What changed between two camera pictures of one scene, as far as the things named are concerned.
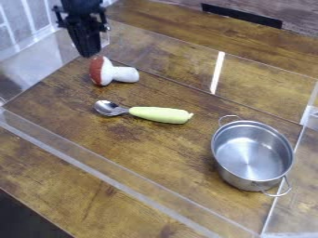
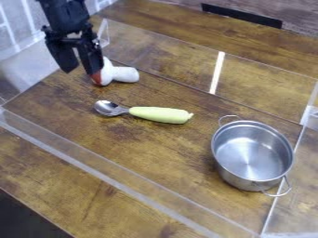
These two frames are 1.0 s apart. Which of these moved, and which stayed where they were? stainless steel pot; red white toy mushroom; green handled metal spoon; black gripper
Moved: black gripper
Stayed: green handled metal spoon; red white toy mushroom; stainless steel pot
